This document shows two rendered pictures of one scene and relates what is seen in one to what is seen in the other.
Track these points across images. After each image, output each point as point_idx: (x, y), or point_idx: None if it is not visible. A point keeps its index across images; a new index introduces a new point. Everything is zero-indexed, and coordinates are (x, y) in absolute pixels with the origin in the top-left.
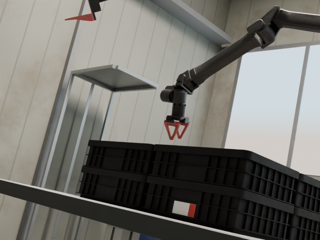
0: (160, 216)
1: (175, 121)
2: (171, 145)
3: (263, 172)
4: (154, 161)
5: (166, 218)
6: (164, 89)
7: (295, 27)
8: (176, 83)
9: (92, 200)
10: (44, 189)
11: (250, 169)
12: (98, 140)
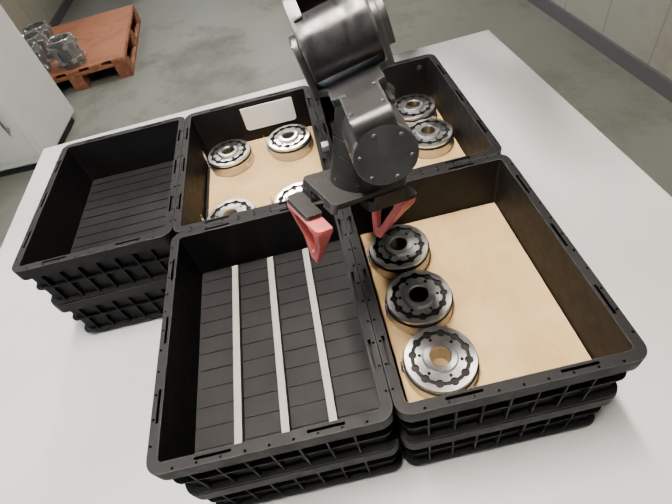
0: (520, 129)
1: (329, 224)
2: (484, 123)
3: (391, 82)
4: (485, 184)
5: (532, 103)
6: (404, 124)
7: None
8: (391, 53)
9: (581, 203)
10: (669, 289)
11: (418, 78)
12: (613, 301)
